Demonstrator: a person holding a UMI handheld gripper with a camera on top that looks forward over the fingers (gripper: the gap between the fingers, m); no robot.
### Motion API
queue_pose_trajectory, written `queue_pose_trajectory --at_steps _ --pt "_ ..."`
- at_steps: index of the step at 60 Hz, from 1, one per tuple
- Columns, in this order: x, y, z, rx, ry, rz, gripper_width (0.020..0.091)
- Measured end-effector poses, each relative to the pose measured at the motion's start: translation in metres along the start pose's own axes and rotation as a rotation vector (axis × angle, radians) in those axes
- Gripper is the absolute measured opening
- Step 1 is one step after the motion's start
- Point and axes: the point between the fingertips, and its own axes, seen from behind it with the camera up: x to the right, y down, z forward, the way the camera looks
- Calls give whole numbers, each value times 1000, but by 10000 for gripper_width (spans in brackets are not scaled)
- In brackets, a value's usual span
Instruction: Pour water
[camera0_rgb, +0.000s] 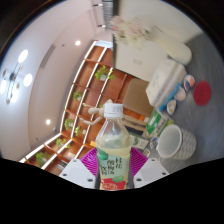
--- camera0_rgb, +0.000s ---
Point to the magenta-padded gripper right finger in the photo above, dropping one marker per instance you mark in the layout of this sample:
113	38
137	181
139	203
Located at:
151	172

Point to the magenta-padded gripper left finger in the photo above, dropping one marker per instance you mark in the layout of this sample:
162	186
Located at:
76	173

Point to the clear drink bottle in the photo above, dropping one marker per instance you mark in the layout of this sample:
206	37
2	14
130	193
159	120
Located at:
113	150

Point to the white patterned mug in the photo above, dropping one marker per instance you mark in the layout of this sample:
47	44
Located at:
181	143

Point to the green white box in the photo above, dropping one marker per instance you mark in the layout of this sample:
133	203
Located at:
158	123

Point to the recessed ceiling light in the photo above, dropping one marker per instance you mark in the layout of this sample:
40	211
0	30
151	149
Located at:
48	121
77	42

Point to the small blue white cup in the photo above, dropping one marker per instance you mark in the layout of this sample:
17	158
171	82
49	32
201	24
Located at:
189	82
180	94
171	107

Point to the wooden shelf unit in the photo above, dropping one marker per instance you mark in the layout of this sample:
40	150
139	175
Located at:
86	86

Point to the flat round red coaster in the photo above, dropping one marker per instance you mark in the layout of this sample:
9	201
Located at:
202	93

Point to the branched ceiling lamp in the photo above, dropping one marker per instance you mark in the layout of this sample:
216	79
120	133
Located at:
13	78

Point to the ceiling air vent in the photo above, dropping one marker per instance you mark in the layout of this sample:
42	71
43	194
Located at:
47	57

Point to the white ceramic vase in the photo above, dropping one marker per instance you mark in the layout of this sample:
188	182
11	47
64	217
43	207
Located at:
175	48

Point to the grey curtain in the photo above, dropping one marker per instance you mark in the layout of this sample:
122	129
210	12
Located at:
108	11

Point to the white wall socket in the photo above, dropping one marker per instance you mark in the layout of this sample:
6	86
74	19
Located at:
138	62

